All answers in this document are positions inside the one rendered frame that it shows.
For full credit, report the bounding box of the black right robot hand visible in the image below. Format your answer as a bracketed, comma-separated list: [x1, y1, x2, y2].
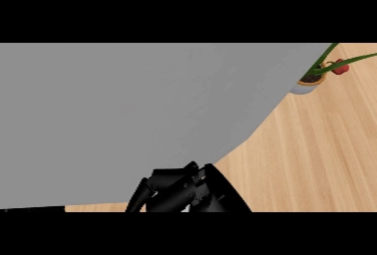
[124, 160, 252, 213]

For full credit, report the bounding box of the flat grey cabinet door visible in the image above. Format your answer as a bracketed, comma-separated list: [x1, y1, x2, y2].
[0, 42, 332, 210]

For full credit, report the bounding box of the potted green plant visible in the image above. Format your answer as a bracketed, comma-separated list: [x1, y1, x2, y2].
[289, 42, 377, 96]

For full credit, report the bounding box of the red bell pepper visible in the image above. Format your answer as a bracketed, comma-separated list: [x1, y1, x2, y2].
[325, 58, 350, 76]

